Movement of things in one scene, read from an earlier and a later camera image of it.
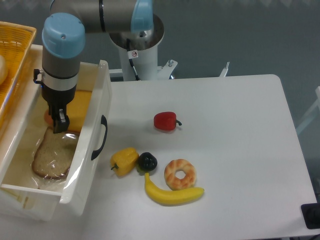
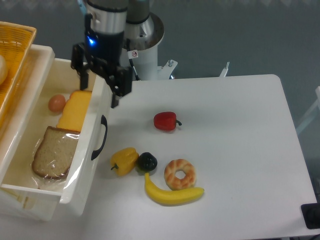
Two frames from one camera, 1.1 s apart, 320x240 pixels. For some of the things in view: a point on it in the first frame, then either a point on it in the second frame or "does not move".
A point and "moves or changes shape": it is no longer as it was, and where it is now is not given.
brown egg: x=48 y=119 moves or changes shape
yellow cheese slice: x=77 y=108 does not move
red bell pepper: x=165 y=121 does not move
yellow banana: x=174 y=197 does not move
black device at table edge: x=311 y=213 does not move
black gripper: x=57 y=100 to x=104 y=52
